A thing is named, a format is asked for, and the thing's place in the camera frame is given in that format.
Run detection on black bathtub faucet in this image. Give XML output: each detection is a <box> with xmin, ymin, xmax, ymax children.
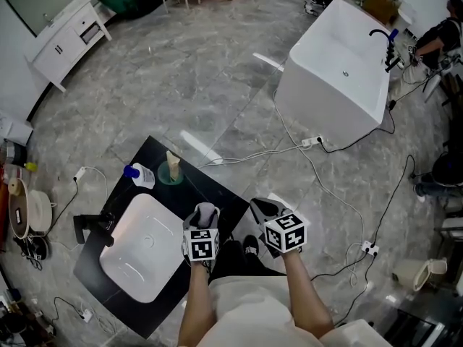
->
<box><xmin>368</xmin><ymin>28</ymin><xmax>402</xmax><ymax>74</ymax></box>

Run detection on white power cable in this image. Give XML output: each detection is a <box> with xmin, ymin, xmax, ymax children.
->
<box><xmin>197</xmin><ymin>88</ymin><xmax>366</xmax><ymax>287</ymax></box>

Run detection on round white tub beige rim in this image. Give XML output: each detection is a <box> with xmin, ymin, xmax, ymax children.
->
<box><xmin>7</xmin><ymin>179</ymin><xmax>54</xmax><ymax>240</ymax></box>

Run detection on small cardboard box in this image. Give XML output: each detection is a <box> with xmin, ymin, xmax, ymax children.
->
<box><xmin>362</xmin><ymin>0</ymin><xmax>402</xmax><ymax>27</ymax></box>

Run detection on black sink faucet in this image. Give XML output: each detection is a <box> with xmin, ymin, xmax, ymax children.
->
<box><xmin>73</xmin><ymin>211</ymin><xmax>116</xmax><ymax>248</ymax></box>

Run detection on black white-marked shoe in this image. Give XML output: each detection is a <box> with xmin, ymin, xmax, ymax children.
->
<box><xmin>242</xmin><ymin>234</ymin><xmax>260</xmax><ymax>256</ymax></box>

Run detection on person's black trousers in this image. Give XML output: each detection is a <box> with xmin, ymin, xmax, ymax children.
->
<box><xmin>209</xmin><ymin>240</ymin><xmax>286</xmax><ymax>292</ymax></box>

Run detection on person's left forearm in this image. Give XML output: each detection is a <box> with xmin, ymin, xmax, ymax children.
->
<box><xmin>177</xmin><ymin>260</ymin><xmax>218</xmax><ymax>347</ymax></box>

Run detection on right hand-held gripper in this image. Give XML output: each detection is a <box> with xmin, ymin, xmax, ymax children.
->
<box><xmin>249</xmin><ymin>197</ymin><xmax>308</xmax><ymax>260</ymax></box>

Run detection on white spray bottle blue cap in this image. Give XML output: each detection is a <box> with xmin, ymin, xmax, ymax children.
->
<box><xmin>123</xmin><ymin>162</ymin><xmax>156</xmax><ymax>190</ymax></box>

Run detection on person's right forearm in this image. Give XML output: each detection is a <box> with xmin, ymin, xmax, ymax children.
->
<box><xmin>281</xmin><ymin>249</ymin><xmax>334</xmax><ymax>339</ymax></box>

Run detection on person's white shirt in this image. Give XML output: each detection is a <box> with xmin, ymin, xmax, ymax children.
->
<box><xmin>197</xmin><ymin>275</ymin><xmax>391</xmax><ymax>347</ymax></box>

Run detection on dark vanity cabinet black top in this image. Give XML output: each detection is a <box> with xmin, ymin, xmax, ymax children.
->
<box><xmin>72</xmin><ymin>135</ymin><xmax>254</xmax><ymax>340</ymax></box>

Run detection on white rectangular sink basin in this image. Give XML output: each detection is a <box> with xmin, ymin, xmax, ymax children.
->
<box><xmin>99</xmin><ymin>193</ymin><xmax>192</xmax><ymax>304</ymax></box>

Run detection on green cup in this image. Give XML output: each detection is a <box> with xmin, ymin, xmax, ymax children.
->
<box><xmin>157</xmin><ymin>160</ymin><xmax>185</xmax><ymax>187</ymax></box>

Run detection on beige pedal bin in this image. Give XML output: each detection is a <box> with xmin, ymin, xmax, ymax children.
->
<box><xmin>392</xmin><ymin>257</ymin><xmax>449</xmax><ymax>292</ymax></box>

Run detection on white square bathtub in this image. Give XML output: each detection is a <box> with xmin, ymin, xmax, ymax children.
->
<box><xmin>274</xmin><ymin>0</ymin><xmax>402</xmax><ymax>147</ymax></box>

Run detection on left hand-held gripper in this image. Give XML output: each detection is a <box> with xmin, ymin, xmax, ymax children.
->
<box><xmin>182</xmin><ymin>205</ymin><xmax>221</xmax><ymax>273</ymax></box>

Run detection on beige tube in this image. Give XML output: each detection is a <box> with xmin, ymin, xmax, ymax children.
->
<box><xmin>165</xmin><ymin>150</ymin><xmax>182</xmax><ymax>182</ymax></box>

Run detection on white vanity cabinet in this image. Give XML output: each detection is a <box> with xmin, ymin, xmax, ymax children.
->
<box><xmin>23</xmin><ymin>0</ymin><xmax>113</xmax><ymax>93</ymax></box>

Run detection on black power cable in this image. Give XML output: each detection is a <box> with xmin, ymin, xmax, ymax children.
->
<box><xmin>50</xmin><ymin>296</ymin><xmax>86</xmax><ymax>325</ymax></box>
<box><xmin>46</xmin><ymin>179</ymin><xmax>80</xmax><ymax>233</ymax></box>
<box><xmin>310</xmin><ymin>253</ymin><xmax>379</xmax><ymax>327</ymax></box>
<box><xmin>318</xmin><ymin>99</ymin><xmax>397</xmax><ymax>155</ymax></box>
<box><xmin>370</xmin><ymin>153</ymin><xmax>417</xmax><ymax>247</ymax></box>

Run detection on white water dispenser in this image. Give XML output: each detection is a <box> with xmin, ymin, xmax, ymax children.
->
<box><xmin>0</xmin><ymin>110</ymin><xmax>34</xmax><ymax>146</ymax></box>

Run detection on grey soap bar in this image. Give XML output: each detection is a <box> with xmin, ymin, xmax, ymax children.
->
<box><xmin>197</xmin><ymin>202</ymin><xmax>216</xmax><ymax>228</ymax></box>

